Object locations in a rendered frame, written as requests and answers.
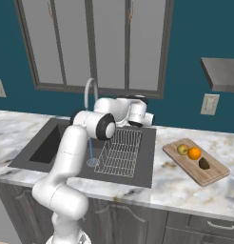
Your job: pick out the dark grey sink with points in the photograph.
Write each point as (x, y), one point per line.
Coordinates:
(146, 158)

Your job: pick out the silver curved sink faucet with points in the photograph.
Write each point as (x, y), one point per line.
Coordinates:
(90, 81)

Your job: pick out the grey wall shelf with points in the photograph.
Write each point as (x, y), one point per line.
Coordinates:
(223, 74)

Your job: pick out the dark grey drawer front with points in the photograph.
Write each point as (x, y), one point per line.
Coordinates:
(198, 222)

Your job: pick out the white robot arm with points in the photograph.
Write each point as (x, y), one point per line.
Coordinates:
(69, 152)

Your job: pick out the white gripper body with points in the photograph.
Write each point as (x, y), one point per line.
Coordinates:
(150, 119)

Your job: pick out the orange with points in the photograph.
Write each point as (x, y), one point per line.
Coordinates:
(194, 153)

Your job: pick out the blue water stream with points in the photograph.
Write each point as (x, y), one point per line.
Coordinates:
(90, 149)

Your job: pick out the wooden cutting board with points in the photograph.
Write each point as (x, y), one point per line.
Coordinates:
(204, 176)

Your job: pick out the grey framed window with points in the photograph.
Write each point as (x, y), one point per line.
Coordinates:
(74, 41)

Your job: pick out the dark green kiwi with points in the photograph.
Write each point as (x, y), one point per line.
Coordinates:
(204, 163)

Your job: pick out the yellow-green apple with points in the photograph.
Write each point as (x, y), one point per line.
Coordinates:
(182, 149)

